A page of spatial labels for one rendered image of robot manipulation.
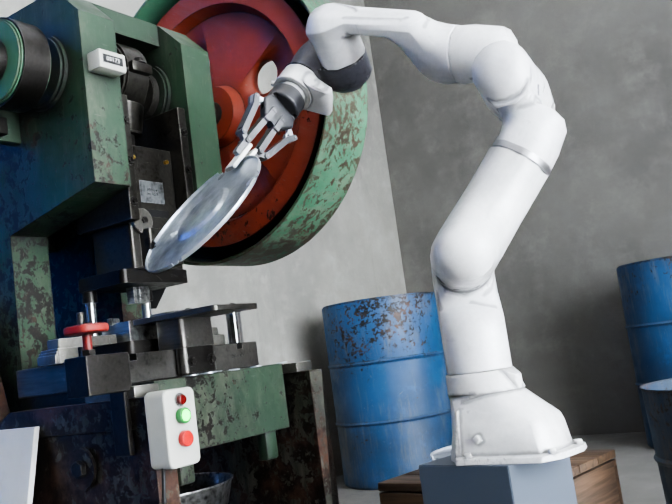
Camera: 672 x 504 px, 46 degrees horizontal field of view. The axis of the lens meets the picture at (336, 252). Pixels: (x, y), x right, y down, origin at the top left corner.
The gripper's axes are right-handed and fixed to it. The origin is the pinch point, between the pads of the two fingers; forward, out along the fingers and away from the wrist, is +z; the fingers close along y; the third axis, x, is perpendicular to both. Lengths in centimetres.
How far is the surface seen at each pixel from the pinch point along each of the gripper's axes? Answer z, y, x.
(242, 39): -58, 8, -42
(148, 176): -3.4, 4.9, -35.1
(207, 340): 20.4, -26.0, -26.8
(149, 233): 8.8, -2.5, -31.3
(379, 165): -249, -143, -235
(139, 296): 17.2, -12.0, -40.8
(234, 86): -49, 1, -47
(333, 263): -156, -142, -218
